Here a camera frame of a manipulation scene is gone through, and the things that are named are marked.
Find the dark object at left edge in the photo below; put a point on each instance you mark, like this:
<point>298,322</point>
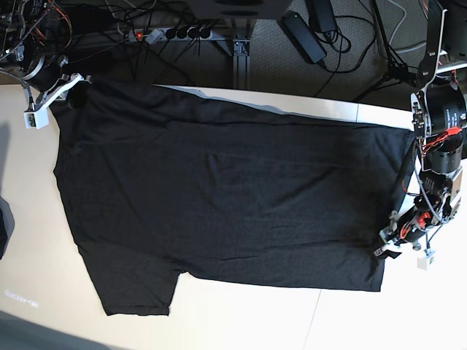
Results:
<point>7,226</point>

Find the white power strip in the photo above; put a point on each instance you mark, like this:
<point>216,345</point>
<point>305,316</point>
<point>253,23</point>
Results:
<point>173,34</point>

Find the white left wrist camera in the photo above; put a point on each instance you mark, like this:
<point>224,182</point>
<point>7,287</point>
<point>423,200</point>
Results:
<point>425,262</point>

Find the white plug adapter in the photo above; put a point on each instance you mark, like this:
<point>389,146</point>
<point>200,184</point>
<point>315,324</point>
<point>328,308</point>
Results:
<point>154,36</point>

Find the black tripod stand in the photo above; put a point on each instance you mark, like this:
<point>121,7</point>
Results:
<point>398,71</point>

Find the black T-shirt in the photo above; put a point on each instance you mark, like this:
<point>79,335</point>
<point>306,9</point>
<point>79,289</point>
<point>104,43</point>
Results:
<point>156,182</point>

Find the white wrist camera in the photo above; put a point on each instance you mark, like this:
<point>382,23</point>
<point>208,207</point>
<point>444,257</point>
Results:
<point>425,262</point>
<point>38,119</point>

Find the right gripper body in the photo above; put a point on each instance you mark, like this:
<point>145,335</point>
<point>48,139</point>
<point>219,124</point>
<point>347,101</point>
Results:
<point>42,77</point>

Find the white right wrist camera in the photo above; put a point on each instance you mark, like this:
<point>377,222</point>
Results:
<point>38,119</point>

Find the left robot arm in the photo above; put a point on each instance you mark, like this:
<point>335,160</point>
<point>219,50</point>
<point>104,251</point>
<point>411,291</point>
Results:
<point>439,120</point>

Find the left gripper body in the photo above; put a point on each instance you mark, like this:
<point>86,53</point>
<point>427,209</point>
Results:
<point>405,228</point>

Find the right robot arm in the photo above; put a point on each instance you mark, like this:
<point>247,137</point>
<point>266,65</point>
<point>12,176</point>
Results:
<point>34,39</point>

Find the aluminium table leg profile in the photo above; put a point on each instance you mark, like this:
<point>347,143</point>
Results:
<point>241,37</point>

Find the black power brick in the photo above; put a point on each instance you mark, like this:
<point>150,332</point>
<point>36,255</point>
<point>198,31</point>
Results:
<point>321,16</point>
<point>302,38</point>

